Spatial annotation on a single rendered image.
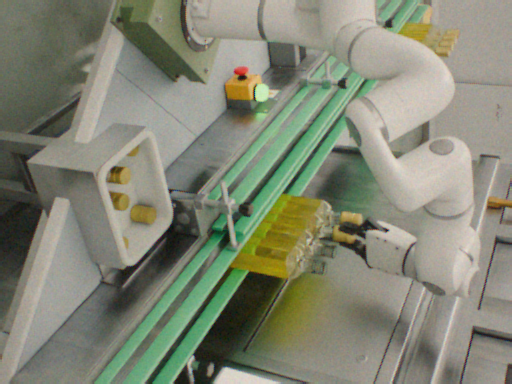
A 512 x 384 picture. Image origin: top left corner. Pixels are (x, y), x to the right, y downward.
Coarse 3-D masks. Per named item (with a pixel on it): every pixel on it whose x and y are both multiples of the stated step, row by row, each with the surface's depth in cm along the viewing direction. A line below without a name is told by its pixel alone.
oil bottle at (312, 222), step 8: (272, 208) 149; (280, 208) 149; (264, 216) 147; (272, 216) 146; (280, 216) 146; (288, 216) 146; (296, 216) 145; (304, 216) 145; (312, 216) 144; (280, 224) 145; (288, 224) 144; (296, 224) 143; (304, 224) 142; (312, 224) 142; (320, 224) 143; (312, 232) 142; (320, 232) 143
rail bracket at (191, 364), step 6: (192, 360) 123; (204, 360) 122; (186, 366) 122; (192, 366) 122; (198, 366) 122; (204, 366) 121; (210, 366) 121; (186, 372) 124; (204, 372) 121; (210, 372) 122; (192, 378) 126
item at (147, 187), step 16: (128, 144) 118; (144, 144) 125; (112, 160) 114; (128, 160) 129; (144, 160) 127; (160, 160) 127; (144, 176) 130; (160, 176) 128; (128, 192) 131; (144, 192) 132; (160, 192) 131; (112, 208) 115; (128, 208) 132; (160, 208) 133; (112, 224) 117; (128, 224) 132; (144, 224) 132; (160, 224) 132; (128, 240) 128; (144, 240) 128; (128, 256) 124
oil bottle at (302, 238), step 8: (264, 224) 145; (272, 224) 144; (256, 232) 143; (264, 232) 142; (272, 232) 142; (280, 232) 141; (288, 232) 141; (296, 232) 141; (304, 232) 140; (272, 240) 140; (280, 240) 139; (288, 240) 139; (296, 240) 138; (304, 240) 138; (312, 240) 139; (304, 248) 138
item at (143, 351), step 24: (312, 144) 169; (216, 240) 139; (240, 240) 138; (192, 264) 133; (216, 264) 132; (192, 288) 128; (168, 312) 123; (192, 312) 122; (144, 336) 118; (168, 336) 117; (120, 360) 113; (144, 360) 113
